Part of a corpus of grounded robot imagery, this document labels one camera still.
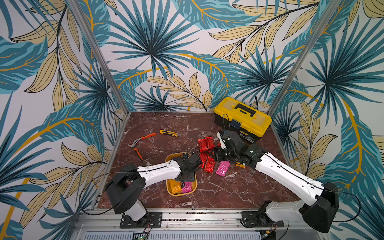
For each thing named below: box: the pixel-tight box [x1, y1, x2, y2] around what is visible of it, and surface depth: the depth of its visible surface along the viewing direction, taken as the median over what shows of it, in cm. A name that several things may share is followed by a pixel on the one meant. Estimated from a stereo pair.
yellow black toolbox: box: [214, 96, 273, 144], surface depth 99 cm
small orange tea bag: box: [167, 179, 182, 194], surface depth 81 cm
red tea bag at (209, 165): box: [204, 157, 216, 174], surface depth 92 cm
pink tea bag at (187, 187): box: [182, 181, 192, 193], surface depth 83 cm
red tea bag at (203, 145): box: [197, 138, 209, 152], surface depth 100 cm
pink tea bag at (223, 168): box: [215, 160, 231, 177], surface depth 90 cm
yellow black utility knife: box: [159, 129, 181, 137], surface depth 108 cm
